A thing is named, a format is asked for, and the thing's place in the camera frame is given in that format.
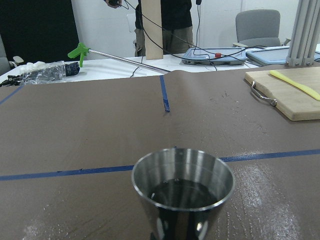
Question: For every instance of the steel double jigger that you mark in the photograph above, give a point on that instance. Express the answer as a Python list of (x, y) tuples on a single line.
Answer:
[(182, 191)]

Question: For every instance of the standing person in black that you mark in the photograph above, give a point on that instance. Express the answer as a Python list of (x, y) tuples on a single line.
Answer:
[(177, 27)]

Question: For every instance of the grey teach pendant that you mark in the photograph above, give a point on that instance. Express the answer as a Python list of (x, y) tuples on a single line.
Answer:
[(269, 55), (215, 56)]

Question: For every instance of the wooden plank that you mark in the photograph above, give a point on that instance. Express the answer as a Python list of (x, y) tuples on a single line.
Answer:
[(152, 25)]

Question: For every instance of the clear plastic bag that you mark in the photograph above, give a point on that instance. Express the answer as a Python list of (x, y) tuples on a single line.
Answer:
[(44, 73)]

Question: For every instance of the grey office chair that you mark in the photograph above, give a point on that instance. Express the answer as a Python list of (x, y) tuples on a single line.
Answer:
[(258, 28)]

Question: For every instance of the bamboo cutting board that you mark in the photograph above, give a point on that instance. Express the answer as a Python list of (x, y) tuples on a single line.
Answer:
[(295, 104)]

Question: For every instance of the yellow plastic knife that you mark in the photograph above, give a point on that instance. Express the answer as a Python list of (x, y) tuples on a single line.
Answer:
[(307, 90)]

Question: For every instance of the green handled reacher grabber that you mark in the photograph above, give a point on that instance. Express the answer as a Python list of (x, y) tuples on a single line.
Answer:
[(82, 51)]

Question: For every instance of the aluminium frame post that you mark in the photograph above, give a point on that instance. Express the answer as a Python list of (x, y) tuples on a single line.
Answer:
[(305, 34)]

